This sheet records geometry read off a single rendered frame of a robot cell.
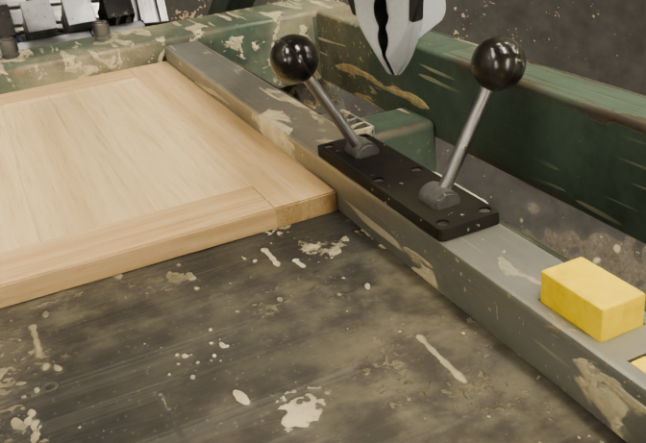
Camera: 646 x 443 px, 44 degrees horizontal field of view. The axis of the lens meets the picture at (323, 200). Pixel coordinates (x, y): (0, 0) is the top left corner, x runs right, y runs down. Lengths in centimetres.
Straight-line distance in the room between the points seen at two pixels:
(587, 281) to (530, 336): 5
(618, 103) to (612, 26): 202
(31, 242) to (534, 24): 212
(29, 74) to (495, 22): 168
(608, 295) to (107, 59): 87
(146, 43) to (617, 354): 89
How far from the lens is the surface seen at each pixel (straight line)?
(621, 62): 275
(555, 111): 81
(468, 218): 55
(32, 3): 137
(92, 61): 118
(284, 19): 125
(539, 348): 48
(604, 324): 45
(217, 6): 164
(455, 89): 94
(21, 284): 64
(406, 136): 98
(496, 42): 56
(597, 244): 249
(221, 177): 75
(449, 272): 54
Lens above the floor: 198
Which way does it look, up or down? 68 degrees down
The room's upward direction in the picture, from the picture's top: 50 degrees clockwise
